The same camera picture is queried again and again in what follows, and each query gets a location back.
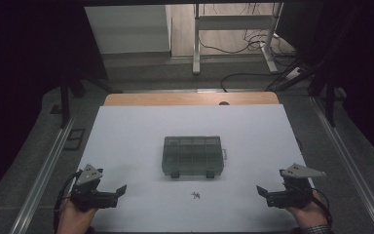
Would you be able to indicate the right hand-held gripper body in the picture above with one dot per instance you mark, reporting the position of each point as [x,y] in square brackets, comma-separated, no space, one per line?
[292,198]

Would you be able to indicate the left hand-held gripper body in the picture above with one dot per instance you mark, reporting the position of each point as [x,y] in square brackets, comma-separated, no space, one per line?
[91,195]

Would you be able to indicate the pile of silver screws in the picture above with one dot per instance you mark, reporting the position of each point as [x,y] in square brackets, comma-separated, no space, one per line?
[196,195]

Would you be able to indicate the translucent grey compartment box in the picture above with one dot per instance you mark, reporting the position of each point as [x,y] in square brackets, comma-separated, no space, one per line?
[191,156]

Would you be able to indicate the person's right hand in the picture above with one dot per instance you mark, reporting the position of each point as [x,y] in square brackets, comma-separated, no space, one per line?
[310,216]

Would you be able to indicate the person's left hand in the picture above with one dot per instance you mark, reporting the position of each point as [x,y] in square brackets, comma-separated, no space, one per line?
[73,221]

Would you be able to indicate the large black floor plate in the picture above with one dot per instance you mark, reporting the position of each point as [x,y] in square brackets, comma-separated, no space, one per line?
[74,139]

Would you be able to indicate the small black floor plate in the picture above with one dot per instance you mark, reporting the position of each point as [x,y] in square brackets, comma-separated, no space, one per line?
[56,109]

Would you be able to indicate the black metal stand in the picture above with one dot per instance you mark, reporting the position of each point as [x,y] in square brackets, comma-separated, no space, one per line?
[329,104]
[65,104]

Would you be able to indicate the black desk grommet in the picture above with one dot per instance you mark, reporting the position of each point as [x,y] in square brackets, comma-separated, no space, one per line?
[224,103]

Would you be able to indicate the white power strip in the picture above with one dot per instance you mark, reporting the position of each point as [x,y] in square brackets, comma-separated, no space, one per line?
[293,74]

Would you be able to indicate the dark curtain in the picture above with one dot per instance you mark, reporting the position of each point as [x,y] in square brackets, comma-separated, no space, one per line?
[370,65]
[19,81]

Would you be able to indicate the white cabinet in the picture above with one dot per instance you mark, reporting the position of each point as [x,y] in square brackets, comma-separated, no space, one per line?
[126,29]

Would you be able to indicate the aluminium floor rail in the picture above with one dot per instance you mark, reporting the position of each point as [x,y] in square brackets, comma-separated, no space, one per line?
[42,182]
[350,162]

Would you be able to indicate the white metal desk frame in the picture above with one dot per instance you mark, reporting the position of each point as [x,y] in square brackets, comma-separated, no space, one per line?
[233,22]

